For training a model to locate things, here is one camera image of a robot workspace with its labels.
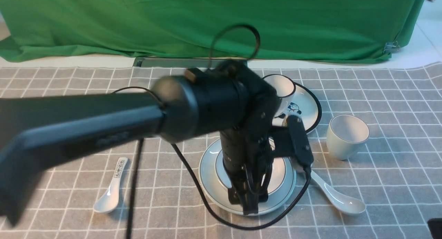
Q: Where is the plain white spoon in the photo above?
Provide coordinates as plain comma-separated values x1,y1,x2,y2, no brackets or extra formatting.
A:
311,170,366,215

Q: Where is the white spoon with characters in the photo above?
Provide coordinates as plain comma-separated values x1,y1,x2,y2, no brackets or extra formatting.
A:
93,157,128,213

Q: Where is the pale green cup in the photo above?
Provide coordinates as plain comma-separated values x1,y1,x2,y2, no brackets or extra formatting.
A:
326,114,371,161

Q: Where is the metal binder clip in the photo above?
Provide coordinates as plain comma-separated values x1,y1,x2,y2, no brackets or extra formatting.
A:
383,41,401,54

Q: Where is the black-rimmed white cup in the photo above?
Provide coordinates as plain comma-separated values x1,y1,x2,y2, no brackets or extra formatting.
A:
263,74,296,118

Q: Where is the pale green plate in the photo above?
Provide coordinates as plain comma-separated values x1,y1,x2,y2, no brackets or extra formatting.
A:
199,139,297,216

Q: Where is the pale green bowl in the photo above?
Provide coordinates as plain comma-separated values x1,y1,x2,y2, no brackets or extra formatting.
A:
215,151,286,194

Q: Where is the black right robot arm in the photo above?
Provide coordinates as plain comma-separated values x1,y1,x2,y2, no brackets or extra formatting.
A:
427,218,442,239

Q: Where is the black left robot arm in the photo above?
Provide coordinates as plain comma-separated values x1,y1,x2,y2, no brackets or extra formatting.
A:
0,60,280,227

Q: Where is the grey checked tablecloth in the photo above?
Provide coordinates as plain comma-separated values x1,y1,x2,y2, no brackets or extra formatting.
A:
1,61,441,239

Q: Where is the green backdrop cloth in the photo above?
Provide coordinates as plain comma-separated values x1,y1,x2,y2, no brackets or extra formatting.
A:
1,0,425,63

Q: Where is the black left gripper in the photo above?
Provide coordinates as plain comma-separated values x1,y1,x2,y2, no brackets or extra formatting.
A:
220,128,274,215

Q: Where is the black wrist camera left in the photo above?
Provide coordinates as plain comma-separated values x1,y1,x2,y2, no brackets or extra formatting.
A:
269,115,314,168

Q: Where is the black-rimmed illustrated plate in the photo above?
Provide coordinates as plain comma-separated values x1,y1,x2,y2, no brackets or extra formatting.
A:
273,82,322,134

